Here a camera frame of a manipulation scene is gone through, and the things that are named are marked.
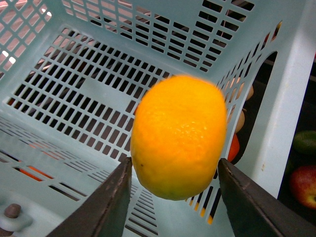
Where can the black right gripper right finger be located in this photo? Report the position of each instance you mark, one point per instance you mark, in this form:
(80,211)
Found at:
(253,212)

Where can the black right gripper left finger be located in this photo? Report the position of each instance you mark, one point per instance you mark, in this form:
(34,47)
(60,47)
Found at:
(104,213)

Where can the yellow lemon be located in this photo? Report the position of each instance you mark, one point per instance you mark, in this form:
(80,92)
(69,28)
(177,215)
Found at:
(177,137)

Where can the light blue shopping basket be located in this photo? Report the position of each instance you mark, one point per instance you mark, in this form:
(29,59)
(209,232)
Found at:
(72,73)

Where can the red apple centre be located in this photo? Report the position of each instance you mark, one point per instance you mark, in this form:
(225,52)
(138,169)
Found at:
(303,185)

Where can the green lime centre left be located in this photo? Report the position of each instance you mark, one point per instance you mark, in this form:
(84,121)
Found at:
(304,142)

